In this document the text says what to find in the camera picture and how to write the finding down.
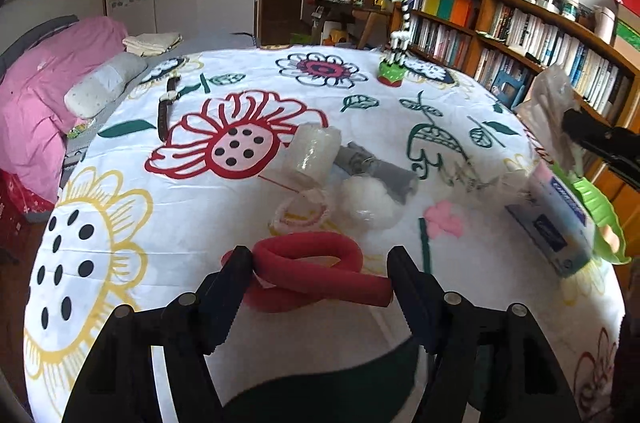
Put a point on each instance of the green leaf-shaped bowl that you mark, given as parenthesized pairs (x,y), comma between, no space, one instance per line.
(601,212)

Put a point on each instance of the blue tissue pack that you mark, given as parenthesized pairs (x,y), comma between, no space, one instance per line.
(555,220)

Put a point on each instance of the zebra giraffe push toy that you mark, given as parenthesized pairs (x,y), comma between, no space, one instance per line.
(392,68)

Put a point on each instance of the pink foam hair roller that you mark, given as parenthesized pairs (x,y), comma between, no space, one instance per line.
(300,269)

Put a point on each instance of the pink bed quilt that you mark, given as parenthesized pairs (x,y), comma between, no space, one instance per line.
(34,117)

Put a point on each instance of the floral white tablecloth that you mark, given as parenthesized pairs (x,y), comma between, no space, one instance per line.
(226,148)

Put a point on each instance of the grey bed headboard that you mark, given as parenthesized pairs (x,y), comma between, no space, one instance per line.
(32,38)

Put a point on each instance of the grey white pillow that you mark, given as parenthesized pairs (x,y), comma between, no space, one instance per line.
(103,85)

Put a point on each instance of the orange makeup sponge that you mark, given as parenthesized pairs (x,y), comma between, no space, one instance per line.
(610,237)

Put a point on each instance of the pink butterfly sponge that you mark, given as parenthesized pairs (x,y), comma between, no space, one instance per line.
(441,221)

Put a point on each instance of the pink lace scrunchie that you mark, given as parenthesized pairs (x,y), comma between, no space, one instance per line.
(304,212)

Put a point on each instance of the grey cloth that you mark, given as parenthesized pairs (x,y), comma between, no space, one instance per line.
(400,183)

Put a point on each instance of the wooden desk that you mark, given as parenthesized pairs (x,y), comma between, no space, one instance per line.
(345,13)

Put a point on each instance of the folded cream blanket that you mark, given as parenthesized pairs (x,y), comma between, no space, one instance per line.
(151,45)

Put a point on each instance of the wooden bookshelf with books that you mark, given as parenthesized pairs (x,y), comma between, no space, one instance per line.
(487,38)

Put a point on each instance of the bag of cotton swabs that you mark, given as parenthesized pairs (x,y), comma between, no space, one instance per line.
(542,112)

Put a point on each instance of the bag of cotton balls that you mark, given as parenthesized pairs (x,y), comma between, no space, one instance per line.
(365,201)

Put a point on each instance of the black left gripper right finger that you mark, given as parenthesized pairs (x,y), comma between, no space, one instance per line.
(418,295)

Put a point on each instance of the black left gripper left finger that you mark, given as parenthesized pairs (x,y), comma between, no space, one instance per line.
(222,295)

